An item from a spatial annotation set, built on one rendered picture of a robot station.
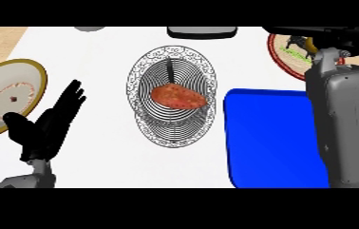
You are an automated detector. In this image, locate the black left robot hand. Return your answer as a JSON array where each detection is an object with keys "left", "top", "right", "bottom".
[{"left": 1, "top": 79, "right": 88, "bottom": 162}]

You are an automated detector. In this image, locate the gold-rimmed cream plate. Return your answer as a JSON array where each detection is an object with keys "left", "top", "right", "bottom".
[{"left": 0, "top": 58, "right": 48, "bottom": 135}]

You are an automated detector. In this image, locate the round red-rimmed placemat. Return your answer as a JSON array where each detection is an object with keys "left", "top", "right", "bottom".
[{"left": 265, "top": 32, "right": 347, "bottom": 82}]

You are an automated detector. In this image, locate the dark grey appliance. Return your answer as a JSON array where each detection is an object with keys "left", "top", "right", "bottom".
[{"left": 165, "top": 26, "right": 237, "bottom": 40}]

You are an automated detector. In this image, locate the pale wooden board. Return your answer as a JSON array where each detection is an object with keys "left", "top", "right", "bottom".
[{"left": 0, "top": 26, "right": 29, "bottom": 63}]

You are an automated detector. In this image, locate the tiered wire basket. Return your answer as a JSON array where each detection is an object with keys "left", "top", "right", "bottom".
[{"left": 124, "top": 45, "right": 218, "bottom": 149}]

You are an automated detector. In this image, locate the blue tray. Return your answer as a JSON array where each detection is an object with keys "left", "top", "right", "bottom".
[{"left": 223, "top": 87, "right": 330, "bottom": 189}]

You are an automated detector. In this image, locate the grey round object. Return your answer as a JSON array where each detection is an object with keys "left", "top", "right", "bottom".
[{"left": 72, "top": 26, "right": 106, "bottom": 33}]

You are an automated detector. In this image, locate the orange sweet potato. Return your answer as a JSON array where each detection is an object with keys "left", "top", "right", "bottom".
[{"left": 150, "top": 83, "right": 208, "bottom": 110}]

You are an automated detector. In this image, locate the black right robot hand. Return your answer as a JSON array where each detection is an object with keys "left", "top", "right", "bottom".
[{"left": 261, "top": 26, "right": 359, "bottom": 57}]

